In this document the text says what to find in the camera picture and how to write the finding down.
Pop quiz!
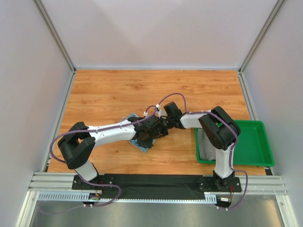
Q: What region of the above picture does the blue patterned towel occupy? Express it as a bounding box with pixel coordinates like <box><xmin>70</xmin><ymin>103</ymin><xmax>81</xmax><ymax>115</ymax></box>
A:
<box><xmin>120</xmin><ymin>113</ymin><xmax>155</xmax><ymax>153</ymax></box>

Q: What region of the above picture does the grey terry towel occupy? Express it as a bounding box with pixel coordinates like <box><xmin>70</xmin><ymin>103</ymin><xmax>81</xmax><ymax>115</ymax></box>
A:
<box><xmin>197</xmin><ymin>129</ymin><xmax>216</xmax><ymax>161</ymax></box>

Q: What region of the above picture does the green plastic tray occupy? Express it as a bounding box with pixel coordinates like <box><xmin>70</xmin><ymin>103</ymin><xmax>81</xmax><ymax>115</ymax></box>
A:
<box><xmin>195</xmin><ymin>120</ymin><xmax>275</xmax><ymax>167</ymax></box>

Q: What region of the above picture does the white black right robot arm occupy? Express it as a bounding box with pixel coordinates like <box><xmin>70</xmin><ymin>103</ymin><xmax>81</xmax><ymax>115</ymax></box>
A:
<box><xmin>153</xmin><ymin>102</ymin><xmax>241</xmax><ymax>189</ymax></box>

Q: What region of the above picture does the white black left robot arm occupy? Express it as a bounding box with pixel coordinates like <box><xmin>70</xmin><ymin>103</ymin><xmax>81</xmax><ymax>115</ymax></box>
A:
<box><xmin>58</xmin><ymin>114</ymin><xmax>168</xmax><ymax>182</ymax></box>

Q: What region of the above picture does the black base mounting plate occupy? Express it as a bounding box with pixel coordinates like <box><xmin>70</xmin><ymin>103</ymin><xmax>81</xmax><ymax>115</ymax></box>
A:
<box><xmin>71</xmin><ymin>173</ymin><xmax>242</xmax><ymax>201</ymax></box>

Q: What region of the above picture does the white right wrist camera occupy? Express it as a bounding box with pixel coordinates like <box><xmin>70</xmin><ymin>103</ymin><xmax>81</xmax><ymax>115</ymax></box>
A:
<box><xmin>156</xmin><ymin>104</ymin><xmax>167</xmax><ymax>118</ymax></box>

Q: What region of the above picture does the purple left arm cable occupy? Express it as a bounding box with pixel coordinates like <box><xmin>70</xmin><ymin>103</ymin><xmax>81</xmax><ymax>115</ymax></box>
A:
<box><xmin>37</xmin><ymin>105</ymin><xmax>159</xmax><ymax>215</ymax></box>

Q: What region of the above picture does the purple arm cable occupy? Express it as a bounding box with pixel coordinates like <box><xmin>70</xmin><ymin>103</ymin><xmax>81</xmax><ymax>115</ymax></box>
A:
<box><xmin>37</xmin><ymin>105</ymin><xmax>159</xmax><ymax>215</ymax></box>
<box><xmin>158</xmin><ymin>93</ymin><xmax>249</xmax><ymax>211</ymax></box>

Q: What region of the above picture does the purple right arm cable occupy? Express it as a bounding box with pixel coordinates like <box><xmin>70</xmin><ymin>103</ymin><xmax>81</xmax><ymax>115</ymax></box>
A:
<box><xmin>158</xmin><ymin>93</ymin><xmax>249</xmax><ymax>211</ymax></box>

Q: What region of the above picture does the aluminium frame post right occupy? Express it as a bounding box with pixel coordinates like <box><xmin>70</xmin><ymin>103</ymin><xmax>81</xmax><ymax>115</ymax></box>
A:
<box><xmin>238</xmin><ymin>0</ymin><xmax>287</xmax><ymax>73</ymax></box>

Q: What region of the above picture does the aluminium frame post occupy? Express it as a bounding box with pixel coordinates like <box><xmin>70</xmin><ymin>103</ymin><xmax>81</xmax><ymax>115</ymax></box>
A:
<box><xmin>32</xmin><ymin>0</ymin><xmax>77</xmax><ymax>73</ymax></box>
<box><xmin>238</xmin><ymin>0</ymin><xmax>287</xmax><ymax>73</ymax></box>

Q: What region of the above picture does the aluminium front rail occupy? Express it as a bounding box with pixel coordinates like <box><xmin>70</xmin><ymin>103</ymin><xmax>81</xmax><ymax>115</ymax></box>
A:
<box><xmin>28</xmin><ymin>173</ymin><xmax>287</xmax><ymax>204</ymax></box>

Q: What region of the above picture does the aluminium frame post left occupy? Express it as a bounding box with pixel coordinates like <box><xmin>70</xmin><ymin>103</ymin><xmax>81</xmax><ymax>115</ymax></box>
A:
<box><xmin>32</xmin><ymin>0</ymin><xmax>77</xmax><ymax>73</ymax></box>

